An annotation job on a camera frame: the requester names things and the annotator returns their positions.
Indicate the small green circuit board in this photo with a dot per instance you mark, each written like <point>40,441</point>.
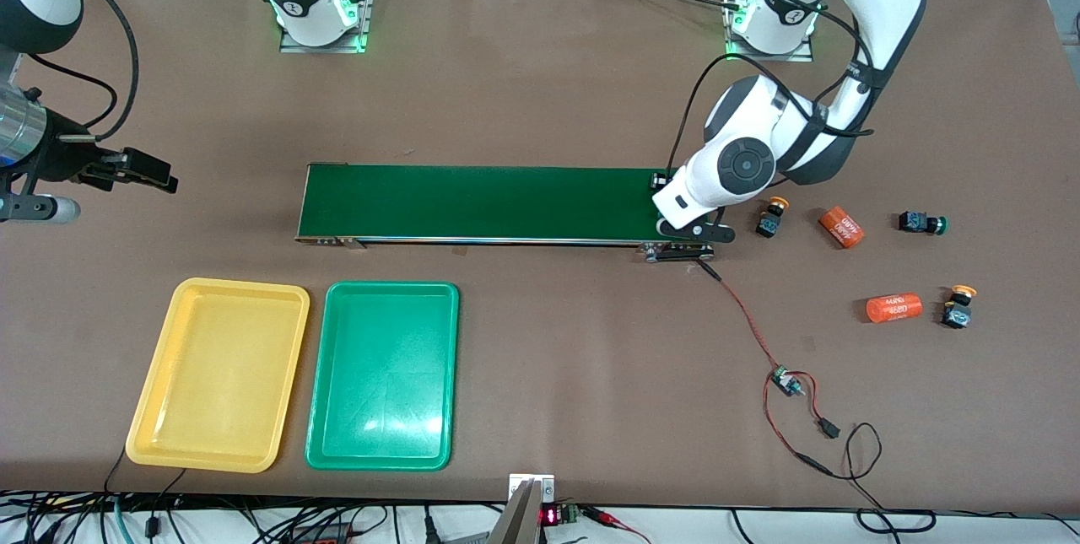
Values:
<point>785,380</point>

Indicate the green conveyor belt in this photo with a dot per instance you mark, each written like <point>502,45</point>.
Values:
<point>489,202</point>

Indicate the yellow cap push button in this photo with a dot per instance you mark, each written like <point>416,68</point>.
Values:
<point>957,312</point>
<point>769,225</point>

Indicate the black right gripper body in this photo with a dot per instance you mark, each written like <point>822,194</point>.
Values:
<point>61,155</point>

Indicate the red black power lead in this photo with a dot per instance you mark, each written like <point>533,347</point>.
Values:
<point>814,464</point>

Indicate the red digit display module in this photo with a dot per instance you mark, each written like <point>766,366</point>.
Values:
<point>550,516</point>

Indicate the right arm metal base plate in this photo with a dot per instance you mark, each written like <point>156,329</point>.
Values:
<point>364,4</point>

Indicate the yellow plastic tray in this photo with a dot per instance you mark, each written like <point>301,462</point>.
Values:
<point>219,375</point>

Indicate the orange 4680 cylinder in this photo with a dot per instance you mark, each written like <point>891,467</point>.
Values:
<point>894,308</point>
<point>841,227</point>

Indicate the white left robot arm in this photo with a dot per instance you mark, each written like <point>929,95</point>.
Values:
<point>742,160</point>

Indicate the green cap push button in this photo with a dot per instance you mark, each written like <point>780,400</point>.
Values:
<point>915,221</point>

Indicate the green plastic tray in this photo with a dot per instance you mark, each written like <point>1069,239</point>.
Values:
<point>384,375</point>

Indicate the red clip lead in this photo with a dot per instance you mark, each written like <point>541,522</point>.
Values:
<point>612,517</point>

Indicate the grey metal camera stand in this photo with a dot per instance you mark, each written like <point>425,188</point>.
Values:
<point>523,519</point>

